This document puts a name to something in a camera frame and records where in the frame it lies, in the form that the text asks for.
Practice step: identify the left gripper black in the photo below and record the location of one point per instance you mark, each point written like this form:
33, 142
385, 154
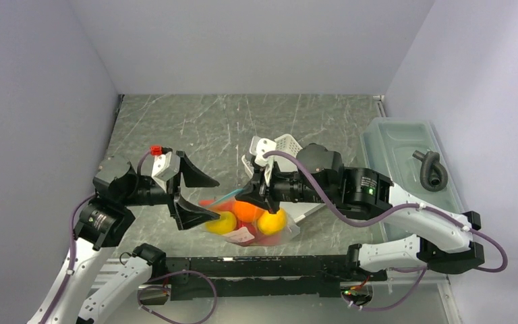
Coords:
187, 213

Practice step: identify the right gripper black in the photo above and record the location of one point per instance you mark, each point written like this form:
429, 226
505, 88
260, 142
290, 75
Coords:
256, 192

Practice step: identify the orange fruit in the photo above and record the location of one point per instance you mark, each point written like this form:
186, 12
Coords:
246, 212

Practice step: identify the clear zip top bag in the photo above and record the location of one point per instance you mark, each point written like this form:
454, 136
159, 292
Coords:
250, 221

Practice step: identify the yellow mango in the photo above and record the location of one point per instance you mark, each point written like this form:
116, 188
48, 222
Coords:
272, 223

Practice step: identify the white perforated plastic basket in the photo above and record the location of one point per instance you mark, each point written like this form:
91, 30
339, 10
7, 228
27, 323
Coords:
288, 144

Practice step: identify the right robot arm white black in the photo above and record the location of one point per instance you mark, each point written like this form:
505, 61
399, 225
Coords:
437, 240

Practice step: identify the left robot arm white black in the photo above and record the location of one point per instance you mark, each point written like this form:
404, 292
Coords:
98, 225

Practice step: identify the clear plastic storage bin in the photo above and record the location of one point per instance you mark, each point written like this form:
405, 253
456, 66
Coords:
387, 146

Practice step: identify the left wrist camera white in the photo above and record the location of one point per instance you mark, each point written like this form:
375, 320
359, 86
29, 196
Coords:
165, 166

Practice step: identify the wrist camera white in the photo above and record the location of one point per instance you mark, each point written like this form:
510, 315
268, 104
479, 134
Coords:
165, 166
258, 148

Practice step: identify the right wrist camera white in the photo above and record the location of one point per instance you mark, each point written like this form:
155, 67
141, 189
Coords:
258, 148

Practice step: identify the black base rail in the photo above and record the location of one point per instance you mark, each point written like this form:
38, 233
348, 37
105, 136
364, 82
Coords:
249, 276

